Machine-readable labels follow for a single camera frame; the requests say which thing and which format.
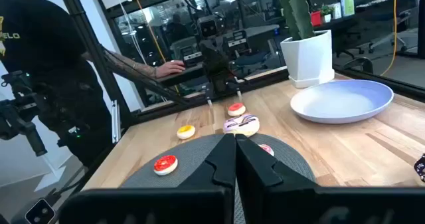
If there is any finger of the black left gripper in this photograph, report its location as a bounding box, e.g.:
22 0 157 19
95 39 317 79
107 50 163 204
204 82 214 107
231 76 242 101

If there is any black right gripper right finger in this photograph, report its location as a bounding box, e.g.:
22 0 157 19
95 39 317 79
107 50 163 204
235 134 425 224

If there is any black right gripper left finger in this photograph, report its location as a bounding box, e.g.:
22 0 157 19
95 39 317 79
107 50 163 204
58 133 237 224

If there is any small red iced donut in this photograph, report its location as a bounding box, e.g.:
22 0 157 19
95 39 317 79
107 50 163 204
227 102 247 118
153 154 179 177

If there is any large purple drizzled donut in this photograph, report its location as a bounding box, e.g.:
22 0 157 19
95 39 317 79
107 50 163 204
222 113 261 138

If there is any small yellow iced donut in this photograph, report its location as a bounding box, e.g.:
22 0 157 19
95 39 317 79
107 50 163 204
176 124 197 140

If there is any small pink iced donut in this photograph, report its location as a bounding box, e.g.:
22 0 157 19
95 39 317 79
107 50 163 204
258 143 276 158

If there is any large chocolate sprinkled donut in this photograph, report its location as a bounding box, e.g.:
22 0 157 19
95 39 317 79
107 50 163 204
413 153 425 183

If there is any person's forearm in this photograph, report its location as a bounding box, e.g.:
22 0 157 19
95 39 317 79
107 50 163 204
102 49 159 80

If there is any black laptop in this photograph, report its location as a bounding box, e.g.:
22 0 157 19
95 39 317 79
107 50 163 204
155 62 207 87

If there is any person's hand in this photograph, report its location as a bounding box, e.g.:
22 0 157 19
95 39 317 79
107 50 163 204
155 60 187 79

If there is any round grey woven placemat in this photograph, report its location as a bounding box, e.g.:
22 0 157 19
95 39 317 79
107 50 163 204
120 132 317 224

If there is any white plant pot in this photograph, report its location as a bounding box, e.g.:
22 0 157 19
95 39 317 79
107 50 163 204
280 29 335 89

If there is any green cactus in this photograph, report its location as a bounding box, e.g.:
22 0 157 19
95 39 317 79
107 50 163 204
277 0 315 41

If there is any lavender plate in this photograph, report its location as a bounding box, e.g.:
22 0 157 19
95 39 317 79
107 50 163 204
290 79 395 124

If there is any red plant pot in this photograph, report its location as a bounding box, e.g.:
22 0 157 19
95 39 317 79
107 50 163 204
310 10 323 27

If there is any small plant in white pot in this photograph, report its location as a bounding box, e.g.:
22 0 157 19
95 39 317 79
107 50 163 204
320 5 335 24

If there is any black office chair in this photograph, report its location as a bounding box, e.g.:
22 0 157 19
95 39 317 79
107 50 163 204
341 56 375 74

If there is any white and green box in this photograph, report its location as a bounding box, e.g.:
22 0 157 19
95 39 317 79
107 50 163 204
340 0 356 17

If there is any person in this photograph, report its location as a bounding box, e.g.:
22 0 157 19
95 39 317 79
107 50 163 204
0 0 116 167

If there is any black handheld device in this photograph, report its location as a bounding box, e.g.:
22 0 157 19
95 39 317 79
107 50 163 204
0 70 49 158

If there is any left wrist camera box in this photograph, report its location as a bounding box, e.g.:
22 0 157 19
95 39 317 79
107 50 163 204
197 16 220 39

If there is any silver metal bracket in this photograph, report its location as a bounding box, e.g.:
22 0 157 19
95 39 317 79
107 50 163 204
111 100 121 144

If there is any black table-level camera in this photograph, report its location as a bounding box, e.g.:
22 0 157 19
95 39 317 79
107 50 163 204
25 198 56 224

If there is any yellow extension cable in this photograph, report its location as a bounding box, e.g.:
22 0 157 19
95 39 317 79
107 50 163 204
380 0 398 77

